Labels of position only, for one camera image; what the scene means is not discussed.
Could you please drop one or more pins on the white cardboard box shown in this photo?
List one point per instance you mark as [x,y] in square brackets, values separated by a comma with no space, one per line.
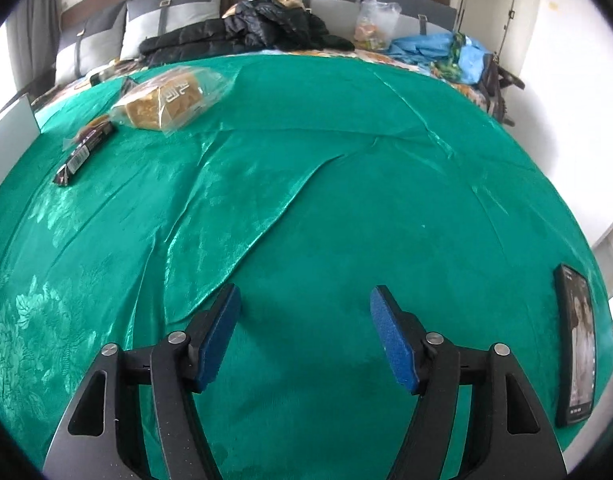
[11,135]

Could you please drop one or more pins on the dark brown bag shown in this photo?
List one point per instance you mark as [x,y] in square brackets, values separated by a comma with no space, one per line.
[496,90]

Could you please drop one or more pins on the grey curtain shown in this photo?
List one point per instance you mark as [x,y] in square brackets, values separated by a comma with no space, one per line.
[34,20]

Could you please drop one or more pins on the blue plastic bag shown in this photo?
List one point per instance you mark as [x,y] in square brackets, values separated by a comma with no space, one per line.
[421,50]

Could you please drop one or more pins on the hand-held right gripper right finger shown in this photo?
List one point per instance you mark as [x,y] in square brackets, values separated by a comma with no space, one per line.
[394,340]

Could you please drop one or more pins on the green satin blanket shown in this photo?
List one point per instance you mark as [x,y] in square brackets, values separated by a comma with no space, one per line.
[336,185]

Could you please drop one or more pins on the bread loaf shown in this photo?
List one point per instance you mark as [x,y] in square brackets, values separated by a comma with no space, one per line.
[156,102]

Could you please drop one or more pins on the black smartphone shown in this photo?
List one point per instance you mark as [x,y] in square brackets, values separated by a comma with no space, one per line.
[578,345]

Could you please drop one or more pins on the clear plastic bag of snacks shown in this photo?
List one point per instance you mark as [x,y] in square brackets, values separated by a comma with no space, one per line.
[376,25]

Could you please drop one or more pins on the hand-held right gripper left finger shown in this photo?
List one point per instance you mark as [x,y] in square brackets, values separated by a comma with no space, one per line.
[216,340]

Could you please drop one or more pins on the dark brown snack bar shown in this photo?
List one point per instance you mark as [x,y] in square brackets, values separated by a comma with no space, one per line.
[84,152]

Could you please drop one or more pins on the black puffer jacket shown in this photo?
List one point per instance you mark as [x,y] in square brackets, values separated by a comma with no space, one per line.
[246,25]

